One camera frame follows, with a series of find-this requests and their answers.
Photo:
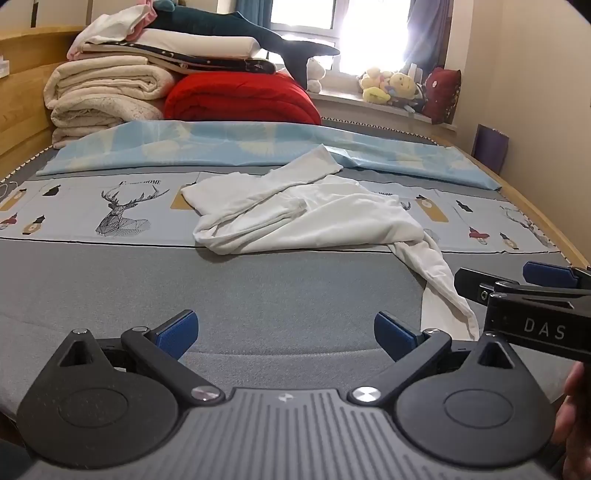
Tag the dark blue shark plush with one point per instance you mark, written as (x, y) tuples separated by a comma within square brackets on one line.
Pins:
[(221, 23)]

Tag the wooden headboard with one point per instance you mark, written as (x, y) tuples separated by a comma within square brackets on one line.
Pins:
[(23, 97)]

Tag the windowsill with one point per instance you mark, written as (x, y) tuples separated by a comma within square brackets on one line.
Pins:
[(364, 108)]

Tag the wooden bed frame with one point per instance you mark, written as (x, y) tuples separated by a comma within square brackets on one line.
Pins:
[(545, 217)]

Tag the deer print bed sheet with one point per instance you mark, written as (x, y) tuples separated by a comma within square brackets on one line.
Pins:
[(69, 207)]

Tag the person's right hand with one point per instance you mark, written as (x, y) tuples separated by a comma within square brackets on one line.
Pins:
[(572, 397)]

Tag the grey mattress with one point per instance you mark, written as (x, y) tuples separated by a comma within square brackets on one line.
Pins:
[(231, 286)]

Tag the navy patterned blanket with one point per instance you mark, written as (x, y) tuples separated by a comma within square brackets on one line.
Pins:
[(207, 63)]

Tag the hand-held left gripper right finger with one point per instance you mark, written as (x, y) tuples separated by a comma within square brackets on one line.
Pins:
[(395, 334)]

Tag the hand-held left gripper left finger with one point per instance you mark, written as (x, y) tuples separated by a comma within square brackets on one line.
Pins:
[(178, 330)]

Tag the white garment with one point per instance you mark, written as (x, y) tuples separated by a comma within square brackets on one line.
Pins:
[(323, 212)]

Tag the light blue patterned blanket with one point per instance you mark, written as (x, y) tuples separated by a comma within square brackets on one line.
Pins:
[(207, 143)]

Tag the purple box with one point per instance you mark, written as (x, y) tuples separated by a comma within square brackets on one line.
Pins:
[(489, 147)]

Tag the window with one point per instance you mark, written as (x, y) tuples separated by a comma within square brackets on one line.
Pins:
[(360, 27)]

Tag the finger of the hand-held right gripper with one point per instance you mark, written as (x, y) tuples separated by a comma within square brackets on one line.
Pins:
[(547, 273), (471, 281)]

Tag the purple curtain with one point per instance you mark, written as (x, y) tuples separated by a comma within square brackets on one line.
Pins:
[(429, 32)]

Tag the blue curtain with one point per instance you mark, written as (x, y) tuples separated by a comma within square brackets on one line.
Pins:
[(251, 11)]

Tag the yellow round-faced plush toy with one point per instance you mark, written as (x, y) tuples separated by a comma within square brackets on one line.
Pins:
[(402, 85)]

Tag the red folded quilt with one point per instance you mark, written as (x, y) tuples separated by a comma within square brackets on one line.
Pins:
[(240, 99)]

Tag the pink cloth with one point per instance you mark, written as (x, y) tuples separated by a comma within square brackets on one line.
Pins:
[(144, 21)]

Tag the white folded blanket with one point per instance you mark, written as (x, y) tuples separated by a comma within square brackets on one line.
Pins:
[(111, 27)]

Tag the white plush toy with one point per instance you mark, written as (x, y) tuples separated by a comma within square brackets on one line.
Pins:
[(315, 69)]

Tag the yellow green plush toy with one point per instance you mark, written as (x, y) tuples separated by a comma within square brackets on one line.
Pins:
[(374, 85)]

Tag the white pillow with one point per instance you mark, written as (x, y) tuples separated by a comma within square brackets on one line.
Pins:
[(198, 44)]

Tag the dark red cushion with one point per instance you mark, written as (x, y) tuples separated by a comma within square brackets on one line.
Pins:
[(441, 94)]

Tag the cream textured folded quilt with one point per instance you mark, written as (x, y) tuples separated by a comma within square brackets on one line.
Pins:
[(92, 117)]

